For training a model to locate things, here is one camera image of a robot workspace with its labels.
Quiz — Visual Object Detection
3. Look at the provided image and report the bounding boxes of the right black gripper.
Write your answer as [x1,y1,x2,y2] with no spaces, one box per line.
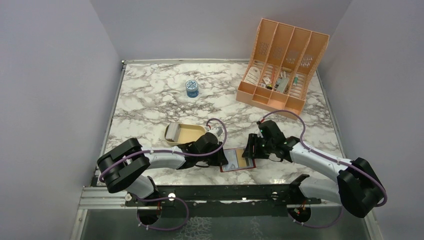
[242,132,275,159]

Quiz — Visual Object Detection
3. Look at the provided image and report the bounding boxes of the silver white credit card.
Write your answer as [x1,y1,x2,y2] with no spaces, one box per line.
[221,149,239,172]

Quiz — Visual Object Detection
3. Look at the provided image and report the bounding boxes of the red leather card holder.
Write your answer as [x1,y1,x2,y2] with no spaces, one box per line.
[220,147,256,173]

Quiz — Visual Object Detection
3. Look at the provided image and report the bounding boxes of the gold credit card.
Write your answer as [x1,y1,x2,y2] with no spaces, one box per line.
[235,148,255,169]

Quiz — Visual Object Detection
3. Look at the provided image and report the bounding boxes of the beige oval tray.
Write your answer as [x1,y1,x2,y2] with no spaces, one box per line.
[164,123,207,146]

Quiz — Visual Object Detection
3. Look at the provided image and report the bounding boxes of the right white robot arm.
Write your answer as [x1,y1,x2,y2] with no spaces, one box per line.
[242,120,385,218]

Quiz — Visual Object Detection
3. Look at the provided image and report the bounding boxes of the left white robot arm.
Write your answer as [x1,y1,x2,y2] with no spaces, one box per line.
[97,132,228,206]

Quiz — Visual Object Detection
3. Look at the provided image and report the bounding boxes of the stack of cards in tray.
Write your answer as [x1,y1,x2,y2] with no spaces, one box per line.
[165,122,181,142]

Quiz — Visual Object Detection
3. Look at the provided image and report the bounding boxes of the white striped card in organizer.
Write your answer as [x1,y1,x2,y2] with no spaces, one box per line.
[243,66,261,85]

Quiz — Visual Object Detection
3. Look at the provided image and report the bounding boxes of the small items in organizer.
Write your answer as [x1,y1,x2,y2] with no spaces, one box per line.
[257,67,292,94]

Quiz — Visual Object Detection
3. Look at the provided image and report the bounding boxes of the orange plastic file organizer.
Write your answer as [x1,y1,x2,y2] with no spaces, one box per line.
[236,18,330,118]

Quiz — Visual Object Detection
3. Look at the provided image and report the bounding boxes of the blue round tin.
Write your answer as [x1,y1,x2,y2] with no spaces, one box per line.
[185,80,199,98]

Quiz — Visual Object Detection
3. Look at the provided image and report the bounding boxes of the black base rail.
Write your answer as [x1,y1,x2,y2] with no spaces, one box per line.
[125,184,322,218]

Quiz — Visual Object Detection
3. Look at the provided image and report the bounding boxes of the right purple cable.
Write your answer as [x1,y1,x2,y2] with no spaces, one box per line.
[259,109,388,230]

